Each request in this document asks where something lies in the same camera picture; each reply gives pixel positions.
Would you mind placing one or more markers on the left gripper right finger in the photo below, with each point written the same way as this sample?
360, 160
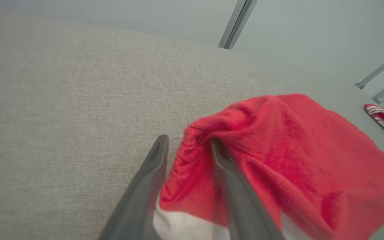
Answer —
242, 206

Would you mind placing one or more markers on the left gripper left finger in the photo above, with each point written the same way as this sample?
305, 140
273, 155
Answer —
142, 196

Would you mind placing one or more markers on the grey wall partition post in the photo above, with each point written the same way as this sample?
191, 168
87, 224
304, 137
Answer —
237, 23

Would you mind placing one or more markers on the red white basketball jersey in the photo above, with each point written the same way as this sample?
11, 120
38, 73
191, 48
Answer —
295, 160

